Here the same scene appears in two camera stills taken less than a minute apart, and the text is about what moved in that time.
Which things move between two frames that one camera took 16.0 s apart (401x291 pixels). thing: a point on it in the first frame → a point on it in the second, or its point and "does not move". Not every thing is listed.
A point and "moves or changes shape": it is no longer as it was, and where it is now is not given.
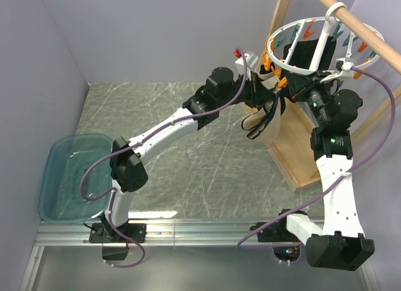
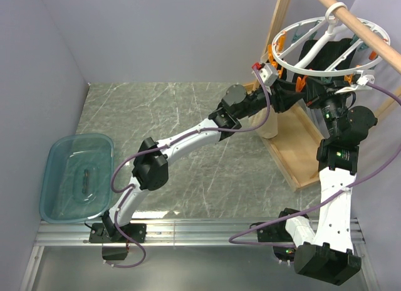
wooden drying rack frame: x=292 y=148 does not move
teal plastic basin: x=67 y=157 does not move
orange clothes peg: x=283 y=83 moves or changes shape
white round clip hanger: x=327 y=17 moves or changes shape
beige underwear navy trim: x=259 y=125 moves or changes shape
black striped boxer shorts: x=304 y=52 → x=328 y=53
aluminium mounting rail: x=160 y=232 does not move
